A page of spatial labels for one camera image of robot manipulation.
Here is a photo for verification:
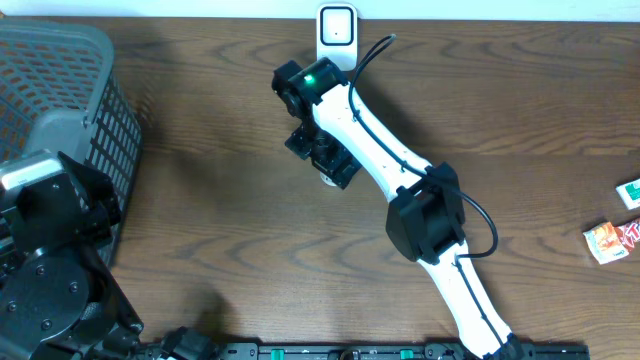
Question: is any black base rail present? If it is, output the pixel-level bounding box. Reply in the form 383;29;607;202
127;327;591;360

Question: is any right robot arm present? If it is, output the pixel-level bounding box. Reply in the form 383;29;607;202
271;58;523;359

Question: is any white barcode scanner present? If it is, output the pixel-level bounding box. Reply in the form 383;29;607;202
316;2;358;72

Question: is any orange white tissue packet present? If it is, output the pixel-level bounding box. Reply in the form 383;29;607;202
583;222;629;265

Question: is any green lid jar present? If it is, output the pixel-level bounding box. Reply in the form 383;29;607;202
320;173;337;187

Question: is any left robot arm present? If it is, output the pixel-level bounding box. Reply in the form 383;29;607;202
1;150;144;359

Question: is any grey plastic mesh basket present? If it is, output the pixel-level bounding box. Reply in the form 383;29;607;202
0;18;143;271

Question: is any white green medicine box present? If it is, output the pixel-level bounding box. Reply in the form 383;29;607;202
616;179;640;210

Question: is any red snack packet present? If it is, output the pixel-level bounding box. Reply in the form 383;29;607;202
615;219;640;252

